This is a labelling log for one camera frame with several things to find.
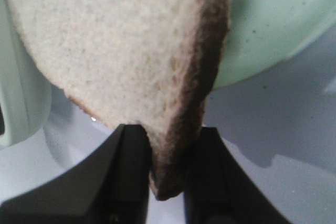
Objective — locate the green breakfast maker base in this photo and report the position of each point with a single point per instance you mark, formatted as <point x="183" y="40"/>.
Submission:
<point x="25" y="92"/>

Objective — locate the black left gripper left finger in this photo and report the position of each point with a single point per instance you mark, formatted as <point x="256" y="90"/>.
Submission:
<point x="109" y="186"/>

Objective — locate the bread slice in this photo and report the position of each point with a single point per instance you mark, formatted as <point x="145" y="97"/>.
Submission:
<point x="146" y="62"/>

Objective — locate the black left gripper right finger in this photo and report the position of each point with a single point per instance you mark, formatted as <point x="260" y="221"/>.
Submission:
<point x="217" y="190"/>

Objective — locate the light green round plate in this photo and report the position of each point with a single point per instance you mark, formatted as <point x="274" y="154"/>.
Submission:
<point x="266" y="32"/>

